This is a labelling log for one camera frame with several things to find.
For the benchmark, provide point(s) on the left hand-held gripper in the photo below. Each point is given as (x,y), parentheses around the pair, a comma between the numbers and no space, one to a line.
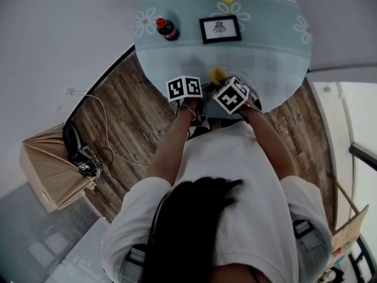
(182,88)

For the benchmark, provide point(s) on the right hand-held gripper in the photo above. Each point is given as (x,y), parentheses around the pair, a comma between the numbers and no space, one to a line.
(231,97)

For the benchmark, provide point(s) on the white round plate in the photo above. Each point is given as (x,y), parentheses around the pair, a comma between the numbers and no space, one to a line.
(246,80)

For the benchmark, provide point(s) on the blurred yellow-brown object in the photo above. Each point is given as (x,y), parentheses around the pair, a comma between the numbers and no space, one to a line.
(216,75)

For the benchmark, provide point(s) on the person's left forearm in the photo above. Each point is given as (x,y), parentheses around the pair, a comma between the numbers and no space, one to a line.
(173,146)

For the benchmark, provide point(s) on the person's right forearm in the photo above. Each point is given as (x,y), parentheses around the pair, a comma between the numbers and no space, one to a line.
(271,146)

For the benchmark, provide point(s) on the round table, light blue cloth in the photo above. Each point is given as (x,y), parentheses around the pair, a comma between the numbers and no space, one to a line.
(182,55)

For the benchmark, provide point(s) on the dark cola bottle red cap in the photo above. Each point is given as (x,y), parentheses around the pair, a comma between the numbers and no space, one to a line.
(168,31)

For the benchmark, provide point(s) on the person's white shirt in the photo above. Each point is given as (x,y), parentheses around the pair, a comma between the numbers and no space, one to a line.
(226,158)

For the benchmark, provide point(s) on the black headphones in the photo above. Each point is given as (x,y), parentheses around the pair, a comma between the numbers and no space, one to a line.
(69,140)

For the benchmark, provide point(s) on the wooden easel legs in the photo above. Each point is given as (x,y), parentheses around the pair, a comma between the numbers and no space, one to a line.
(347,196)

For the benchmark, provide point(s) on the cardboard box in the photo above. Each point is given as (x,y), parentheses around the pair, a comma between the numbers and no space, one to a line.
(31,172)

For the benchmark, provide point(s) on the wooden painting board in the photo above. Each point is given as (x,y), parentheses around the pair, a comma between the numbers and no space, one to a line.
(350,234)

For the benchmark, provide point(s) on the black picture frame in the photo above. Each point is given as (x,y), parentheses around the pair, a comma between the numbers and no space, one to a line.
(220,28)

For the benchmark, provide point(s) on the white window frame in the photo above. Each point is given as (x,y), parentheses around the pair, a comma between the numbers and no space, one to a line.
(327,113)

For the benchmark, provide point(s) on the white wall outlet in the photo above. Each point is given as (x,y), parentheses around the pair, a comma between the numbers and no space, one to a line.
(70,91)

